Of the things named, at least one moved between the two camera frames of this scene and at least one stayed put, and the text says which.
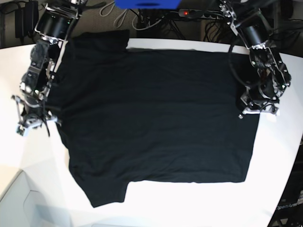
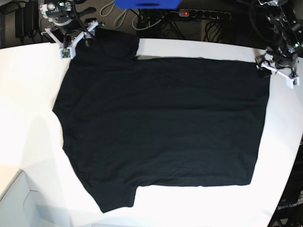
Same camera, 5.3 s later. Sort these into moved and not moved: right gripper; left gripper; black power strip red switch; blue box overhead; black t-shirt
Moved: left gripper; right gripper; black t-shirt
Not moved: blue box overhead; black power strip red switch
